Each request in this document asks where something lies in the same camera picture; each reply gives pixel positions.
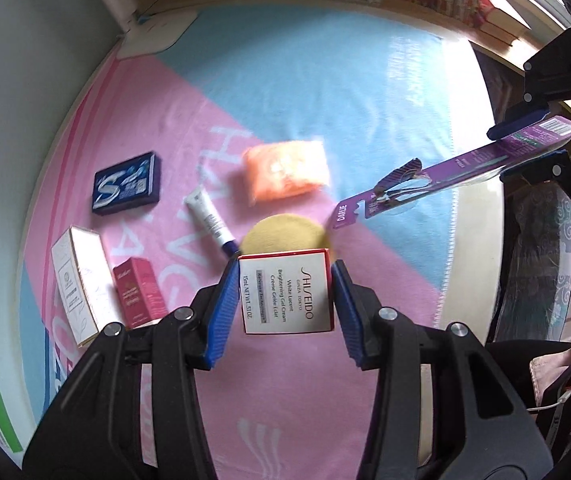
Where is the yellow round sponge puff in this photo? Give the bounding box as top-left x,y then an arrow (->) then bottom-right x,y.
241,214 -> 333,263

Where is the white red cosmetic cream box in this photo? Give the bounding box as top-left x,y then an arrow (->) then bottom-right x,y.
236,248 -> 337,336

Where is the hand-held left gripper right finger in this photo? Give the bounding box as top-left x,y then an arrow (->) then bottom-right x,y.
330,259 -> 553,480

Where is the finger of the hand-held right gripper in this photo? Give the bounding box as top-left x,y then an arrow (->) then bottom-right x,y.
500,132 -> 571,211
487,27 -> 571,141

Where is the person's leg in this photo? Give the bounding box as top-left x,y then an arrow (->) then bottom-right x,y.
485,340 -> 571,411

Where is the patterned bed quilt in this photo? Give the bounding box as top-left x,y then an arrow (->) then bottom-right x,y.
485,50 -> 571,346

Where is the white tube with purple cap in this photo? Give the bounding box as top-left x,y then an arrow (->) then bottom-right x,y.
185,185 -> 241,257

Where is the white flat pad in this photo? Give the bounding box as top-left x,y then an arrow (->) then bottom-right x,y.
118,12 -> 198,58

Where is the pink and blue blanket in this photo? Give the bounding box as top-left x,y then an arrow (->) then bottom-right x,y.
18,7 -> 506,480

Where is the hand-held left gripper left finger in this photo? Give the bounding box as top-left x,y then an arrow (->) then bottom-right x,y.
22,262 -> 241,480

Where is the stack of books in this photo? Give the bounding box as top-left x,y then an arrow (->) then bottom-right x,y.
470,0 -> 531,48

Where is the dark blue gum box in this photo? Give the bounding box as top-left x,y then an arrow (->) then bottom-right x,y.
91,151 -> 162,217

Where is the tall white carton box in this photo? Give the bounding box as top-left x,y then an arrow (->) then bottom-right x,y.
50,226 -> 121,348

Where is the white cable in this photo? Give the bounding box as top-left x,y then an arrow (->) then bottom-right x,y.
525,390 -> 571,413

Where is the purple blister card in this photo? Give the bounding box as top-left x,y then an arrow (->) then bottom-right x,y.
333,116 -> 571,231

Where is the pink garment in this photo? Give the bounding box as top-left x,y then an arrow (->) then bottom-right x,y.
528,347 -> 571,411

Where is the red carton box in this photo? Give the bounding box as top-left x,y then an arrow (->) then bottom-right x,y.
112,257 -> 168,328

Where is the orange plastic packet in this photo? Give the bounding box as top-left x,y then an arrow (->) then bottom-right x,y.
242,140 -> 330,206

